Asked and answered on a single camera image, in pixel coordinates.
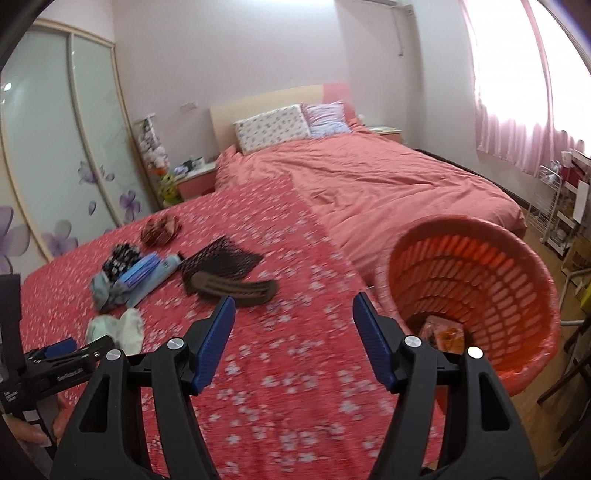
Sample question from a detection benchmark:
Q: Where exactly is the light green sock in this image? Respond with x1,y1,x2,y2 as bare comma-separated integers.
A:
85,308,144,356

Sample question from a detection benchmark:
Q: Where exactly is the cluttered desk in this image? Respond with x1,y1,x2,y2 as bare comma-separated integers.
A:
557,148,590,275

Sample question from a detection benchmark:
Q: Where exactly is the white wire rack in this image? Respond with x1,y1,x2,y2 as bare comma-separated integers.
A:
526,166,566,249

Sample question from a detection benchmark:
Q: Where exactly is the black mesh cloth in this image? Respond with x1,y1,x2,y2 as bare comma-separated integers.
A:
179,236,264,295

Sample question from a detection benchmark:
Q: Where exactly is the pink striped pillow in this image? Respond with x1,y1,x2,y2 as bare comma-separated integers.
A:
301,101,351,139

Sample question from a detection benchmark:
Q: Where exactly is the white air conditioner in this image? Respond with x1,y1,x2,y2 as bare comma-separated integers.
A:
363,0,412,9

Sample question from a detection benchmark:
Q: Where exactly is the blue tissue pack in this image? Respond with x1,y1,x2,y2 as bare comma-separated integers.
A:
115,253,160,290

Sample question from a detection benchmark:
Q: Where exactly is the person's left hand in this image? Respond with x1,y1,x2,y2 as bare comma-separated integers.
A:
2,394,72,447

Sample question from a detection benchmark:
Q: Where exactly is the bed with salmon duvet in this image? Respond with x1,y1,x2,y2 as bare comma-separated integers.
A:
215,124,527,283

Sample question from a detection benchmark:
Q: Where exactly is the white floral pillow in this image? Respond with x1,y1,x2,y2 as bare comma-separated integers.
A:
233,104,311,154

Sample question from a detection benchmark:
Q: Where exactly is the sliding wardrobe with flowers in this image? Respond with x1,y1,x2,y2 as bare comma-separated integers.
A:
1,24,157,276

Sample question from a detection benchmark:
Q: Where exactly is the orange plastic laundry basket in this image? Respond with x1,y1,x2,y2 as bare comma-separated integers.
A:
374,215,561,396

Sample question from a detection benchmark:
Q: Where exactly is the green plush toy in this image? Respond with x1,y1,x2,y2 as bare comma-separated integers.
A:
158,173,183,206

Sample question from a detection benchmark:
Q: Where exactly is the plush toy display tube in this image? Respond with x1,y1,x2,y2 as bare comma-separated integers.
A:
137,114,170,176

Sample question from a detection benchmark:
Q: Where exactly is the red floral tablecloth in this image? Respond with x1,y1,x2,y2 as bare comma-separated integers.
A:
21,177,397,479

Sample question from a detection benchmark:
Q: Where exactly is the black daisy scrunchie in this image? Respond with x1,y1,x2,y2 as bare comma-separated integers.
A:
102,243,141,282

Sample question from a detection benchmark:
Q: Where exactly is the red plaid scrunchie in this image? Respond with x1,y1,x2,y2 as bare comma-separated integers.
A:
140,214,182,248

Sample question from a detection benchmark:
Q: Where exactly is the snack wrapper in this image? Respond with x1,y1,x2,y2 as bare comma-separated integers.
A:
419,315,465,354

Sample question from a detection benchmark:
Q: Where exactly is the grey sock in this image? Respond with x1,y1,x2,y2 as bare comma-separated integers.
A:
89,271,130,314

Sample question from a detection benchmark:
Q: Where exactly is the pink curtain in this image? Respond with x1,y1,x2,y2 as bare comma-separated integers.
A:
462,1,590,174

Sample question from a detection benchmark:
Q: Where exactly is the pink white nightstand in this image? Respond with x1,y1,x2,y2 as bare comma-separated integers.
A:
176,162,216,201

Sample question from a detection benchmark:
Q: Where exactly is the right side nightstand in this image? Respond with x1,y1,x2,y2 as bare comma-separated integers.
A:
369,126,404,144

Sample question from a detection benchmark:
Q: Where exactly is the beige pink headboard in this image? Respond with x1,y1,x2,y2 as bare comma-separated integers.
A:
209,83,356,152

